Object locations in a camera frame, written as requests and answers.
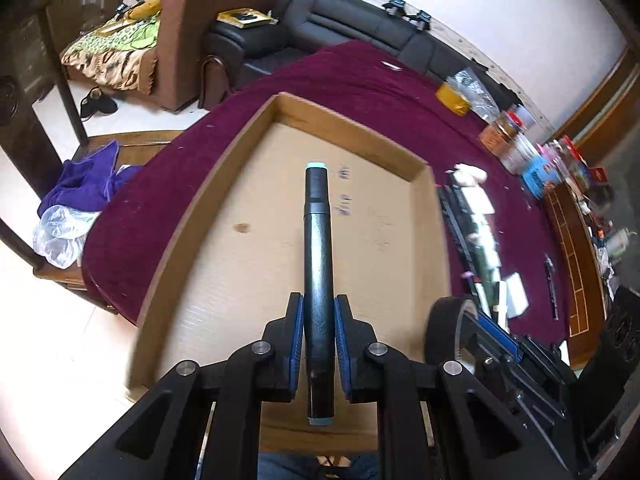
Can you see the wooden brick pattern cabinet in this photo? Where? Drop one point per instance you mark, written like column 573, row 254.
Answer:
column 586, row 315

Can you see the blue cartoon container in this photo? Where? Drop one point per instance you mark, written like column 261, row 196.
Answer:
column 540, row 176

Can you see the orange label jar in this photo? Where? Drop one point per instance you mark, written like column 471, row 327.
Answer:
column 499, row 135

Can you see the black marker teal caps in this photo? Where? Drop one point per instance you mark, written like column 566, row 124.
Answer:
column 319, row 324

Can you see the leopard floral blanket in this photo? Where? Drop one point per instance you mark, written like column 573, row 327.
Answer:
column 119, row 55

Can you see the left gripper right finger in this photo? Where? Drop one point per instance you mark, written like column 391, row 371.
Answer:
column 370, row 370

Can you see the cardboard tray box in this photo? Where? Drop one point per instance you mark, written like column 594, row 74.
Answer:
column 237, row 253

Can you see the yellow box on sofa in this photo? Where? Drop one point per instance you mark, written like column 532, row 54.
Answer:
column 243, row 18

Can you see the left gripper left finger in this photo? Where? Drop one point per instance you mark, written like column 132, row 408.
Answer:
column 268, row 369

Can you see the black shoes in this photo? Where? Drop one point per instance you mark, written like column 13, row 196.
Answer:
column 96, row 102

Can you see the white plastic bag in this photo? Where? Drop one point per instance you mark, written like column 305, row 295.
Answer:
column 60, row 236

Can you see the purple cloth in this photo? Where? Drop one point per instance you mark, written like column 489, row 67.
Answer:
column 90, row 184

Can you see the white power adapter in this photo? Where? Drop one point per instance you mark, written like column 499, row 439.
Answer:
column 516, row 299

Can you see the yellow tape roll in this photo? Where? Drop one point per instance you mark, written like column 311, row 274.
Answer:
column 452, row 100

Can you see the black pen on cloth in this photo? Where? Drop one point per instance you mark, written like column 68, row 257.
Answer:
column 549, row 268

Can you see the black leather sofa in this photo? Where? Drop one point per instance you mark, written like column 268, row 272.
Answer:
column 305, row 26

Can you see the brown armchair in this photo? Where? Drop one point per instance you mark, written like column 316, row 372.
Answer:
column 170, row 72

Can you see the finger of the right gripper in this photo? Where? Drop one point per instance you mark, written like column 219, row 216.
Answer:
column 493, row 340

